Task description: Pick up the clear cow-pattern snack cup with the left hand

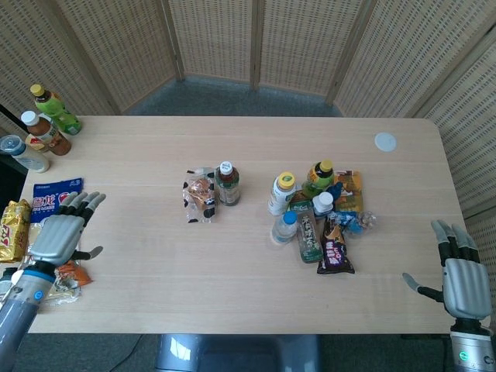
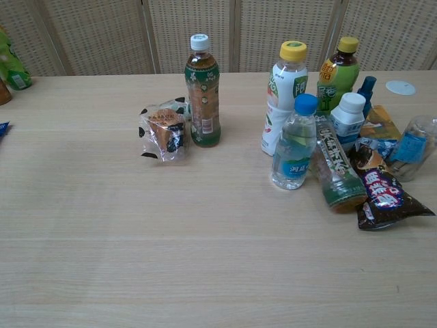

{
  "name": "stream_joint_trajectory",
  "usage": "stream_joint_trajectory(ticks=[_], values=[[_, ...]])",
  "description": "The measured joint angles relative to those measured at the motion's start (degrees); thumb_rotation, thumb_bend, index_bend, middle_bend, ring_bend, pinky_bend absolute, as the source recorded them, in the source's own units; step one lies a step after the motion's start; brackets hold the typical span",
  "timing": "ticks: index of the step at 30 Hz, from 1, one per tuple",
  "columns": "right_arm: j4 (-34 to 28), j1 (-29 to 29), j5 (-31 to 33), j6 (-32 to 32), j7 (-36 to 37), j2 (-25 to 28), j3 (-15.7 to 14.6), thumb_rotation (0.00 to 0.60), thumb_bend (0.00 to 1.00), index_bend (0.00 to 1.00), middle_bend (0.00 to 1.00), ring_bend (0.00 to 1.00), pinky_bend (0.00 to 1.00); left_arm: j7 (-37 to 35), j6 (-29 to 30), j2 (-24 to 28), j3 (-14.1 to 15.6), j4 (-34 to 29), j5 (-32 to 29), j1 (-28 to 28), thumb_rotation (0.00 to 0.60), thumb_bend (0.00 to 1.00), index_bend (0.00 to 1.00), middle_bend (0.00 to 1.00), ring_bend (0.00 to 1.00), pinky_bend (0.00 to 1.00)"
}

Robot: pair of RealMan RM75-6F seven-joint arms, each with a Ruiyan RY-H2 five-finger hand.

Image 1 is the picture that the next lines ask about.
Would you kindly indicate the white round table grommet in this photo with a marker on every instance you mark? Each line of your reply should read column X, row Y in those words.
column 385, row 141

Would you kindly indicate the green flat snack box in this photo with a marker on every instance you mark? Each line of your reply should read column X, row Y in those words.
column 301, row 202

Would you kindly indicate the white drink bottle yellow cap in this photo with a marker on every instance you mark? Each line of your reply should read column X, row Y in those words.
column 282, row 193

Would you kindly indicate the blue snack bag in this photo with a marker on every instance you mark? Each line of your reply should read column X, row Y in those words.
column 54, row 195

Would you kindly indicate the small white cap bottle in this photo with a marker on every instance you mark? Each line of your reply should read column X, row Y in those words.
column 322, row 205

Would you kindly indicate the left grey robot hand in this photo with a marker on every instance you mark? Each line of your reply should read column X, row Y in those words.
column 58, row 236

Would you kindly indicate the green tea bottle yellow cap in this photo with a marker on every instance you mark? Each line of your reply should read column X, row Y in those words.
column 56, row 110

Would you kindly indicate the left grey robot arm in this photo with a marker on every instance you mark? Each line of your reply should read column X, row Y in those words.
column 17, row 306

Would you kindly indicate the orange snack wrapper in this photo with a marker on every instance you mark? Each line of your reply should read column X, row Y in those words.
column 75, row 273

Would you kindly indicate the white bottle grey cap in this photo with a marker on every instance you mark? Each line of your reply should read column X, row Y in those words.
column 27, row 155

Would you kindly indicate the lying green label bottle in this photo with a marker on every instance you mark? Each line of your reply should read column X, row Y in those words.
column 308, row 236

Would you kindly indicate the green drink bottle yellow cap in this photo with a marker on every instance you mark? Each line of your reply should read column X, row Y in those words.
column 318, row 178

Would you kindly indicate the orange yellow snack bag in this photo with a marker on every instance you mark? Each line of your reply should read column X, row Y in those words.
column 350, row 191

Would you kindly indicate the clear water bottle blue cap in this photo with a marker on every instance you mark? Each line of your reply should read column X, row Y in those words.
column 284, row 228

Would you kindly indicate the woven bamboo folding screen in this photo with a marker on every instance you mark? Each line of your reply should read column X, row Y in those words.
column 248, row 46

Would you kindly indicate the cow-print snack packet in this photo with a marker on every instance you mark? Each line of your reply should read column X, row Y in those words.
column 199, row 197

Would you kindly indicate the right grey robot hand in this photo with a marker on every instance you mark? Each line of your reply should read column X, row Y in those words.
column 463, row 279

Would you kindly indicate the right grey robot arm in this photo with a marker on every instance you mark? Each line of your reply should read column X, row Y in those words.
column 472, row 346

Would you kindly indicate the clear blue candy wrapper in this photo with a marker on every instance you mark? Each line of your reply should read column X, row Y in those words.
column 356, row 221

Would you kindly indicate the brown tea bottle white cap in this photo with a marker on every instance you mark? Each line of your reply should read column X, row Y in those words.
column 228, row 186

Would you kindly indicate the brown milk tea bottle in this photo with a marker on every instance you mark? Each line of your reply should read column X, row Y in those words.
column 46, row 135

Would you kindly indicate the gold snack packet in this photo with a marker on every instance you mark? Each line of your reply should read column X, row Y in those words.
column 14, row 228

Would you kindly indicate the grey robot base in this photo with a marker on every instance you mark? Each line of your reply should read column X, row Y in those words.
column 236, row 352

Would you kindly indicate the dark purple chocolate packet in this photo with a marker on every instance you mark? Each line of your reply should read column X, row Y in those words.
column 334, row 248

